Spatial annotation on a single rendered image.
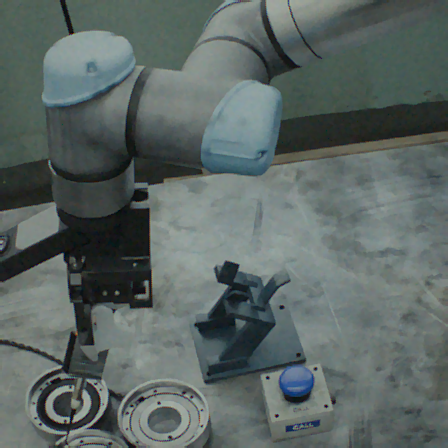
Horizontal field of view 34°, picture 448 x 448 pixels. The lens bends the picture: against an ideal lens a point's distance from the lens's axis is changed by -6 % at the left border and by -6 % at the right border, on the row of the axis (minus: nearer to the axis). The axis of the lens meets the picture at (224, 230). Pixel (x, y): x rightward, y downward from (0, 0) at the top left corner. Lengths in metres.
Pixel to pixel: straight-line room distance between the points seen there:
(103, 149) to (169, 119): 0.07
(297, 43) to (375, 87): 1.96
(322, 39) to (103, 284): 0.31
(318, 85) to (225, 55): 1.92
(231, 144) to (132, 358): 0.46
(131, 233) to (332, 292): 0.40
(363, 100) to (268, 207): 1.50
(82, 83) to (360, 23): 0.23
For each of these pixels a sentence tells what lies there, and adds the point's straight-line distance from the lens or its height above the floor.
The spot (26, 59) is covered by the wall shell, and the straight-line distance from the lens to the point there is 2.39.
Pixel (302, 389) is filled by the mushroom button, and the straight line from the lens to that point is 0.83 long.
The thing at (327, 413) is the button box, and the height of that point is 0.84.
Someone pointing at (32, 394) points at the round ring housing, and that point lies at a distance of 0.93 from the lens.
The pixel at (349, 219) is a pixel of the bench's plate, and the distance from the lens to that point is 1.14.
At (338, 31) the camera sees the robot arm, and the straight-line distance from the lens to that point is 0.65.
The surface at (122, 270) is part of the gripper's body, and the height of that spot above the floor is 1.06.
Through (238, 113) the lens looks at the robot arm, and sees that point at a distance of 0.57.
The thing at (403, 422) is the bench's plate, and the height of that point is 0.80.
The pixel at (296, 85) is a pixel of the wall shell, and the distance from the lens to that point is 2.52.
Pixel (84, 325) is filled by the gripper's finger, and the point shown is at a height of 1.01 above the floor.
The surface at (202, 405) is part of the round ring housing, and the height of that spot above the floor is 0.83.
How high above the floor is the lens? 1.55
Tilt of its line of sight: 42 degrees down
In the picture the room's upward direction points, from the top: 6 degrees counter-clockwise
